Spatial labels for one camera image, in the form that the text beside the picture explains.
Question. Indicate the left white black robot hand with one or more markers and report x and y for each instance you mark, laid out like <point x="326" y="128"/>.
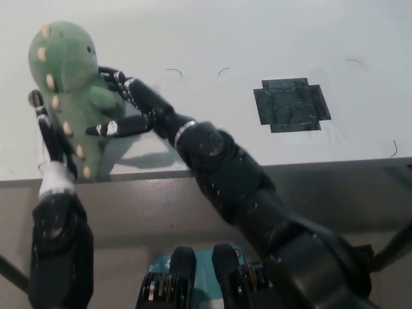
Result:
<point x="58" y="180"/>

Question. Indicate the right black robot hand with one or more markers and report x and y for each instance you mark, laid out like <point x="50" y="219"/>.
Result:
<point x="154" y="109"/>

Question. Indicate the green plush dinosaur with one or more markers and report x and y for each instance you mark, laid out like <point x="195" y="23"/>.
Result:
<point x="67" y="64"/>

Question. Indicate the black table leg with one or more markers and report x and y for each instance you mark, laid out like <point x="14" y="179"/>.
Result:
<point x="14" y="277"/>
<point x="392" y="248"/>

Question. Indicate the black tape patch on table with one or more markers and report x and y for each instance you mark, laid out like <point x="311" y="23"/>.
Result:
<point x="289" y="106"/>

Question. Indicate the black teal robot torso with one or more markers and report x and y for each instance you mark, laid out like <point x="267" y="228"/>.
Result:
<point x="183" y="280"/>

